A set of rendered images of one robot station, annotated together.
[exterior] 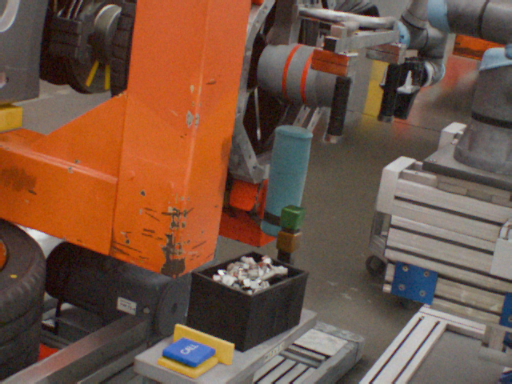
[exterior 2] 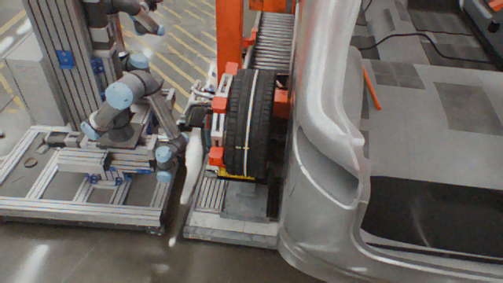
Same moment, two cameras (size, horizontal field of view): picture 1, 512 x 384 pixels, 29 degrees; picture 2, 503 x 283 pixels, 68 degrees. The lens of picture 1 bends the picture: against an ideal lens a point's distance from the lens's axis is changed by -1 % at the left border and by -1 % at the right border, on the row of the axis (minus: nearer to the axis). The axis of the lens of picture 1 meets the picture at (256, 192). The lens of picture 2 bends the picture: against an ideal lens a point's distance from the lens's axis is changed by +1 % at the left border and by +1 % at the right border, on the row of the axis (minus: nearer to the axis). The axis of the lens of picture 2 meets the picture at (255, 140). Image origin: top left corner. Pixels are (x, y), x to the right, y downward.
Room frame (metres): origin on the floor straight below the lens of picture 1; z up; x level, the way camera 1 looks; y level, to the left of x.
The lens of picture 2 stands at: (4.11, -0.47, 2.32)
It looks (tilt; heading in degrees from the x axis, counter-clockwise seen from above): 43 degrees down; 159
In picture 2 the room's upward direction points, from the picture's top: 4 degrees clockwise
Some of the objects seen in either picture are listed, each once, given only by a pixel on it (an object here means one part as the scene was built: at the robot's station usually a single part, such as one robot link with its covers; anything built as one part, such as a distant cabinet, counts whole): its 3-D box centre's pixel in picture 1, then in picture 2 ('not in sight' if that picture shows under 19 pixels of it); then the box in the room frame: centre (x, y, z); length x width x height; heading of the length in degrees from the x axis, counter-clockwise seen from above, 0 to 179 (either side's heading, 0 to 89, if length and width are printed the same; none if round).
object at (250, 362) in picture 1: (232, 340); not in sight; (1.71, 0.00, 0.44); 0.43 x 0.17 x 0.03; 155
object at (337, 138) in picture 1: (338, 107); not in sight; (2.16, -0.16, 0.83); 0.04 x 0.04 x 0.16
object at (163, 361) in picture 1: (187, 361); not in sight; (1.56, 0.07, 0.45); 0.08 x 0.08 x 0.01; 65
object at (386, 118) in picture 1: (390, 91); not in sight; (2.46, -0.30, 0.83); 0.04 x 0.04 x 0.16
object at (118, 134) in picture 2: not in sight; (119, 127); (2.33, -0.63, 0.87); 0.15 x 0.15 x 0.10
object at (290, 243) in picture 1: (289, 240); not in sight; (1.89, -0.08, 0.59); 0.04 x 0.04 x 0.04; 65
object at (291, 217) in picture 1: (292, 217); not in sight; (1.89, -0.08, 0.64); 0.04 x 0.04 x 0.04; 65
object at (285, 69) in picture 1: (306, 74); (214, 119); (2.38, -0.08, 0.85); 0.21 x 0.14 x 0.14; 65
